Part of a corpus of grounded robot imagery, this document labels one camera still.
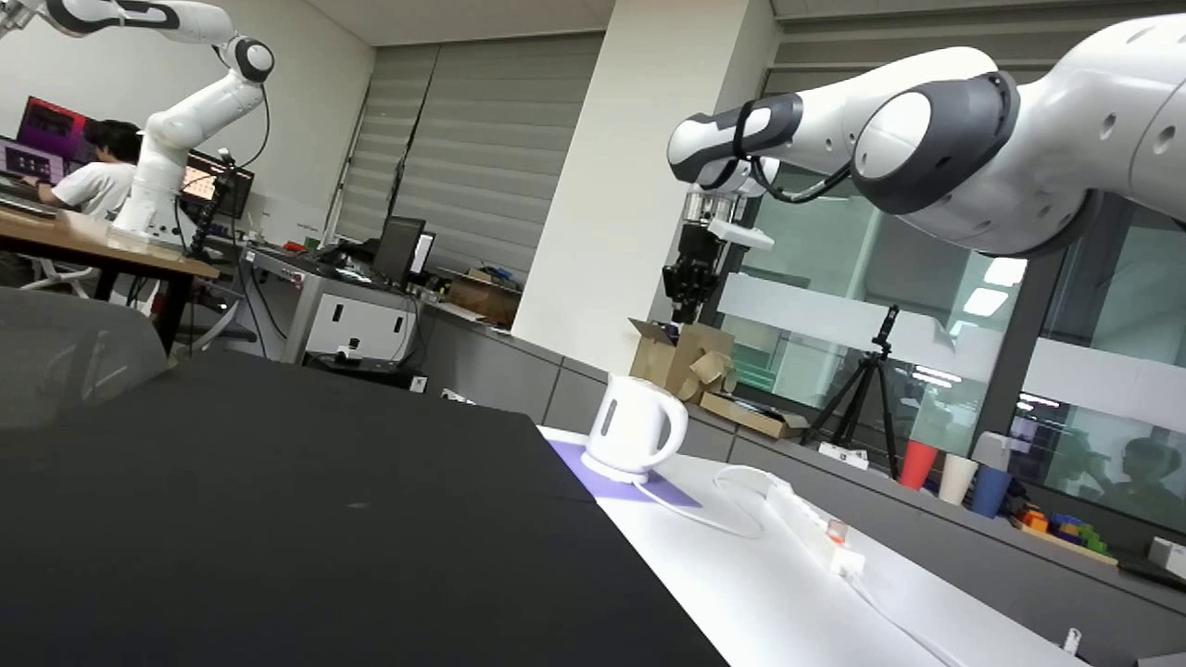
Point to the white cup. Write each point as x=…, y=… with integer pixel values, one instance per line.
x=957, y=480

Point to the open cardboard box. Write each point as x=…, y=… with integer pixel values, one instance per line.
x=681, y=352

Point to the wooden table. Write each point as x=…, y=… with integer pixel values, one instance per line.
x=87, y=243

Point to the white drawer cabinet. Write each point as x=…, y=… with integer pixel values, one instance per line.
x=362, y=326

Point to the red cup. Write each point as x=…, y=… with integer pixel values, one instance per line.
x=916, y=468

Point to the blue cup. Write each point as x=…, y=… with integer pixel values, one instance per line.
x=989, y=489

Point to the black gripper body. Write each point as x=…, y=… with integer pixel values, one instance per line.
x=691, y=263

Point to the person in white shirt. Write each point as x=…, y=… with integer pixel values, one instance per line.
x=94, y=185

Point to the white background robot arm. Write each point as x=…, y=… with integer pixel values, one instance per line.
x=187, y=116

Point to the black monitor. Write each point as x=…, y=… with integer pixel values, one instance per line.
x=397, y=248

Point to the colourful toys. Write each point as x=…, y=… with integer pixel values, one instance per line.
x=1060, y=527

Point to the flat cardboard piece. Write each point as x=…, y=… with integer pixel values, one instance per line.
x=754, y=416

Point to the purple mat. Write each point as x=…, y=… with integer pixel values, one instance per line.
x=672, y=494

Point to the white power strip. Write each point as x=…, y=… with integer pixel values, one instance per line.
x=791, y=513

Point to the grey chair backrest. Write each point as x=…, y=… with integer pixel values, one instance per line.
x=70, y=352

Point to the grey window blinds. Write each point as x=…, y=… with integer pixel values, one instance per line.
x=485, y=151

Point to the monitor with pink screen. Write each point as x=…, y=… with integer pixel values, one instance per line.
x=55, y=136

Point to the black camera tripod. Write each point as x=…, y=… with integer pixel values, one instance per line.
x=869, y=395

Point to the small white plug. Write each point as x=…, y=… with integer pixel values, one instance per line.
x=1073, y=639

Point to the brown box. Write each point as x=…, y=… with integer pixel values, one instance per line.
x=485, y=301

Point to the monitor with orange screen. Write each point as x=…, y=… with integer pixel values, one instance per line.
x=213, y=185

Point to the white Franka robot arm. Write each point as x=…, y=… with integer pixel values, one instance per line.
x=1049, y=136

